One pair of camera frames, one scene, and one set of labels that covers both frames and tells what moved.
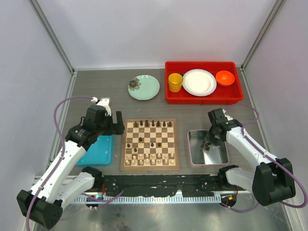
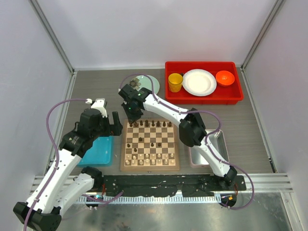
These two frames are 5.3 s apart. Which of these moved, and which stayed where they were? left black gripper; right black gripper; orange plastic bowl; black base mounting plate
Moved: right black gripper
Stayed: black base mounting plate; orange plastic bowl; left black gripper
